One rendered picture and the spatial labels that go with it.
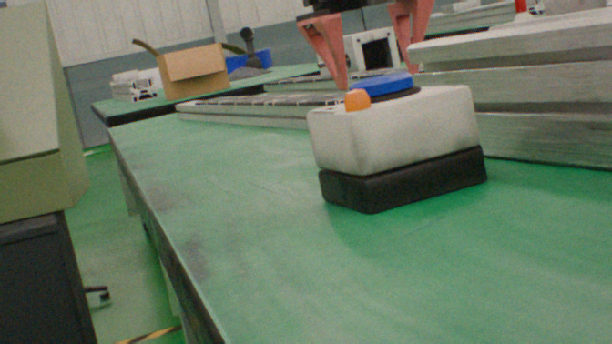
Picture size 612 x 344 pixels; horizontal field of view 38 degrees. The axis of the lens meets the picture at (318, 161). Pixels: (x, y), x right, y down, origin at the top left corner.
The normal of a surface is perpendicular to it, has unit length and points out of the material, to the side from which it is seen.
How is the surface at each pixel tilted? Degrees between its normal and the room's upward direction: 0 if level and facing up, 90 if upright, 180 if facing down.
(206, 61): 69
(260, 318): 0
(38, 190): 90
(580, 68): 90
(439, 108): 90
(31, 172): 90
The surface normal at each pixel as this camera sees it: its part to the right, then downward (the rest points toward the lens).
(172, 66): 0.13, -0.28
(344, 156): -0.92, 0.24
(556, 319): -0.20, -0.97
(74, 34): 0.26, 0.08
